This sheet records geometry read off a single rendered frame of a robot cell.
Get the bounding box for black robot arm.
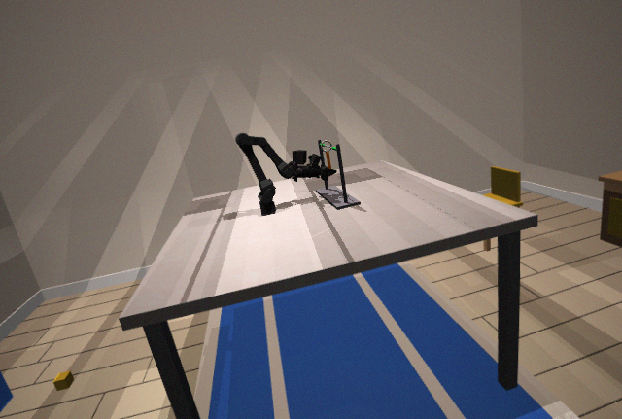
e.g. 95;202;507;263
235;133;322;216

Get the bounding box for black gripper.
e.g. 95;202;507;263
306;165;337;181

